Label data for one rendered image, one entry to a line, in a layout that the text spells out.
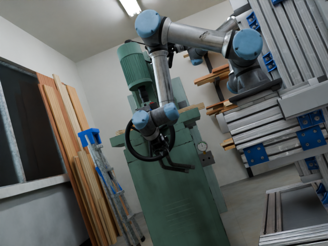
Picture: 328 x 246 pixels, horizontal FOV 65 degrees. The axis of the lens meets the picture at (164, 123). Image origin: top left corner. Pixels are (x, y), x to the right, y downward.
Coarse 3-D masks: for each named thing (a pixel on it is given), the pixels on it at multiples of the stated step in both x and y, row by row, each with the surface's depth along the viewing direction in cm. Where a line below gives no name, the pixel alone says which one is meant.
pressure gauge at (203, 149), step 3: (201, 141) 152; (204, 141) 152; (198, 144) 152; (201, 144) 152; (204, 144) 152; (198, 147) 152; (201, 147) 152; (204, 147) 152; (201, 150) 152; (204, 150) 151; (204, 153) 153
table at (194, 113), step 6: (180, 114) 162; (186, 114) 161; (192, 114) 161; (198, 114) 160; (180, 120) 161; (186, 120) 161; (192, 120) 169; (132, 132) 164; (138, 132) 154; (114, 138) 165; (120, 138) 165; (132, 138) 164; (114, 144) 165; (120, 144) 166
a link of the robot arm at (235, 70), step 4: (232, 60) 113; (256, 60) 114; (232, 64) 117; (236, 64) 113; (252, 64) 113; (256, 64) 113; (232, 68) 120; (236, 68) 116; (240, 68) 115; (244, 68) 113; (236, 72) 117
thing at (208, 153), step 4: (208, 152) 154; (200, 156) 154; (204, 156) 154; (208, 156) 153; (212, 156) 153; (200, 160) 154; (204, 160) 153; (208, 160) 153; (212, 160) 153; (204, 164) 153; (208, 164) 153
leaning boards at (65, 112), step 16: (48, 80) 320; (48, 96) 294; (64, 96) 336; (48, 112) 286; (64, 112) 322; (80, 112) 359; (64, 128) 298; (80, 128) 347; (64, 144) 285; (80, 144) 321; (64, 160) 278; (80, 160) 282; (80, 176) 279; (96, 176) 304; (80, 192) 277; (96, 192) 282; (80, 208) 271; (96, 208) 276; (96, 224) 271; (112, 224) 295; (96, 240) 270; (112, 240) 267
